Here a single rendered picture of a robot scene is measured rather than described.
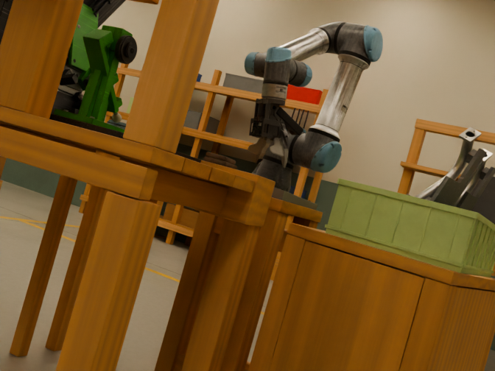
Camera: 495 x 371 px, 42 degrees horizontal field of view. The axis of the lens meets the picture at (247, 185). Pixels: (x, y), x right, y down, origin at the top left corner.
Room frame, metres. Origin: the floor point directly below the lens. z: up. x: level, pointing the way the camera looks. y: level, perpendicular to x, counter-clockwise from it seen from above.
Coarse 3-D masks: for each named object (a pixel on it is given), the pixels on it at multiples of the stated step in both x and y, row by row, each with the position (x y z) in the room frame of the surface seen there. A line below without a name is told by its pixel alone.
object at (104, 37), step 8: (96, 32) 1.65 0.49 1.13; (104, 32) 1.65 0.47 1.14; (88, 40) 1.64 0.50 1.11; (96, 40) 1.63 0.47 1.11; (104, 40) 1.64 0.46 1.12; (112, 40) 1.67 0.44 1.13; (88, 48) 1.66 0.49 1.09; (96, 48) 1.64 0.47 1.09; (104, 48) 1.65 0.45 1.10; (88, 56) 1.67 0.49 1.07; (96, 56) 1.66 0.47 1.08; (104, 56) 1.65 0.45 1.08; (96, 64) 1.68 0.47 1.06; (104, 64) 1.66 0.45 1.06; (104, 72) 1.68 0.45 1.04; (112, 88) 1.72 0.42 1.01; (112, 96) 1.73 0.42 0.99; (112, 104) 1.74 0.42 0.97; (120, 104) 1.78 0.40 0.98; (112, 112) 1.76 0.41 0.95
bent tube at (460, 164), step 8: (472, 128) 1.87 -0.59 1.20; (464, 136) 1.84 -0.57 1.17; (472, 136) 1.86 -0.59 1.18; (464, 144) 1.87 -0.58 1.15; (472, 144) 1.86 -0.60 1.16; (464, 152) 1.88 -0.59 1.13; (456, 160) 1.92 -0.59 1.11; (464, 160) 1.90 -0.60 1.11; (456, 168) 1.91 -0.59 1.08; (448, 176) 1.91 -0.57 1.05; (456, 176) 1.91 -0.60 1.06; (424, 192) 1.86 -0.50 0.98; (432, 192) 1.87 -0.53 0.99
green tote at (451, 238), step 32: (352, 192) 1.90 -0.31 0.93; (384, 192) 1.85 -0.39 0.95; (352, 224) 1.88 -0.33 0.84; (384, 224) 1.84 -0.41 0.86; (416, 224) 1.79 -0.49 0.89; (448, 224) 1.75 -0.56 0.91; (480, 224) 1.81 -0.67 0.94; (416, 256) 1.78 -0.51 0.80; (448, 256) 1.74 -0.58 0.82; (480, 256) 1.95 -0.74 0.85
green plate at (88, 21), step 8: (88, 8) 2.02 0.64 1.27; (80, 16) 1.98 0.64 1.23; (88, 16) 2.01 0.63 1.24; (96, 16) 2.05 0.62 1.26; (80, 24) 1.98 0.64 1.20; (88, 24) 2.01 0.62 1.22; (96, 24) 2.05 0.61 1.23; (80, 32) 1.98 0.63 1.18; (88, 32) 2.01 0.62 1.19; (72, 40) 1.94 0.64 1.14; (80, 40) 1.98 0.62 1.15; (72, 48) 1.94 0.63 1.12; (80, 48) 1.98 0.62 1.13; (72, 56) 1.94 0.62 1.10; (80, 56) 1.98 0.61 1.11; (72, 64) 1.94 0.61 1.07; (80, 64) 1.98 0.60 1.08; (88, 64) 2.01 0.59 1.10
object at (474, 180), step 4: (488, 152) 2.16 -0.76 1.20; (488, 156) 2.15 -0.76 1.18; (484, 160) 2.13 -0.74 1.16; (484, 164) 2.17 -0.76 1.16; (480, 168) 2.18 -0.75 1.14; (480, 172) 2.19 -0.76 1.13; (476, 176) 2.21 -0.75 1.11; (472, 180) 2.22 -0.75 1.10; (476, 180) 2.21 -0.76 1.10; (468, 184) 2.22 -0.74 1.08; (472, 184) 2.22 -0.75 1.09; (476, 184) 2.22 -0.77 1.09; (468, 188) 2.22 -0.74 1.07; (472, 188) 2.22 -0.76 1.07; (464, 192) 2.21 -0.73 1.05; (468, 192) 2.22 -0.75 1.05; (460, 196) 2.20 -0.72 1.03; (456, 204) 2.18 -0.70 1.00
